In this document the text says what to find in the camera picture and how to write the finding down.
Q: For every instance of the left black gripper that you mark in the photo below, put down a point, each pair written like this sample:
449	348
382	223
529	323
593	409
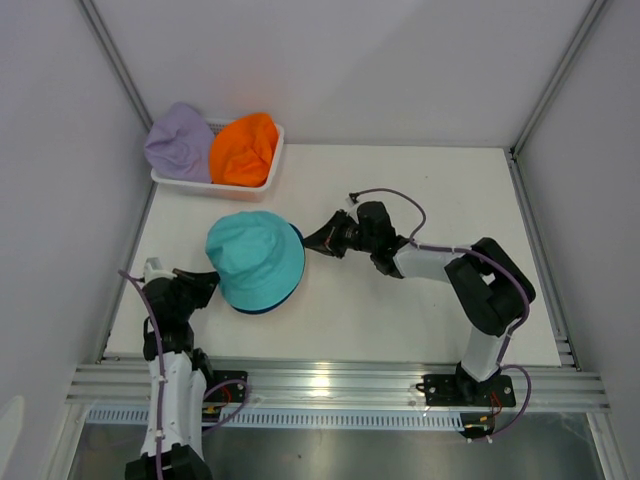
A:
204	284

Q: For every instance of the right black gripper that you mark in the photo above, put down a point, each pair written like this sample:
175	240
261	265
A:
327	239

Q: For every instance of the teal bucket hat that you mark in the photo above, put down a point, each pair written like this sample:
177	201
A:
258	256

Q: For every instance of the dark blue bucket hat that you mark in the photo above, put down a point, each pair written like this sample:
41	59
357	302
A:
284	299

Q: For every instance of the orange bucket hat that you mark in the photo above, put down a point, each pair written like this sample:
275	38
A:
242	153

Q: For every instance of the lavender bucket hat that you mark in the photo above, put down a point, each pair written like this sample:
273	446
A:
178	145

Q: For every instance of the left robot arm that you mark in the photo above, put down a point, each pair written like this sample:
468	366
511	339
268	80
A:
180	373

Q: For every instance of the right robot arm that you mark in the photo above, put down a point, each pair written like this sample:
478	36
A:
493	292

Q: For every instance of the white plastic bin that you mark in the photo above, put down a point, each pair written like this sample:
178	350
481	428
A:
228	192

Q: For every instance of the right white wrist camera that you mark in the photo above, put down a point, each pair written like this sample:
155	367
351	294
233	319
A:
353	204

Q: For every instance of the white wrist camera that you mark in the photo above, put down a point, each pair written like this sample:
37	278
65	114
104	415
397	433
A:
153	270
353	204

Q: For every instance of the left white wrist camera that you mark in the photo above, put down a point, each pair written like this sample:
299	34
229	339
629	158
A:
153	270

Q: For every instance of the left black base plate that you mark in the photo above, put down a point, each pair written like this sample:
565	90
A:
227	386

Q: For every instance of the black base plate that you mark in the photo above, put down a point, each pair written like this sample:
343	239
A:
450	390
227	386

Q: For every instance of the aluminium mounting rail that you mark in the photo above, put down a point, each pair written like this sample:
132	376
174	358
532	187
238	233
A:
349	385

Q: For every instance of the white slotted cable duct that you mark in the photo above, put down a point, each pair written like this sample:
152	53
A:
301	419

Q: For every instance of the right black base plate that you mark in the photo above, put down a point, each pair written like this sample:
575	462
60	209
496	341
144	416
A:
450	390

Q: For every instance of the right aluminium table rail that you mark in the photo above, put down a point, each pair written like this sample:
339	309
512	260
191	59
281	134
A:
554	307

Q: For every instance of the left aluminium frame post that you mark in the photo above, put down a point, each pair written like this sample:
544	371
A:
99	29

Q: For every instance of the aluminium frame post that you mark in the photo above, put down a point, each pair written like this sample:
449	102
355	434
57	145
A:
99	29
577	43

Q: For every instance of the right aluminium frame post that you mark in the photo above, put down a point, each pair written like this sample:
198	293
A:
577	43

